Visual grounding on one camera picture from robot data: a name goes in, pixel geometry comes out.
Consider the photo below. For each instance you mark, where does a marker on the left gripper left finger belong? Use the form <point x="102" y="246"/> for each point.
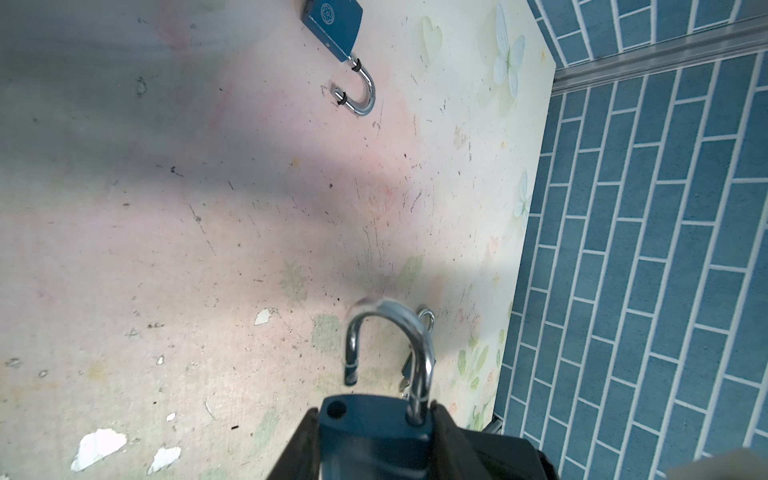
<point x="301" y="458"/>

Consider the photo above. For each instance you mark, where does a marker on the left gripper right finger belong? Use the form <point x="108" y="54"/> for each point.
<point x="457" y="453"/>

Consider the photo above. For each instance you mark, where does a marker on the blue padlock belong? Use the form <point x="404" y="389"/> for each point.
<point x="336" y="24"/>
<point x="379" y="437"/>

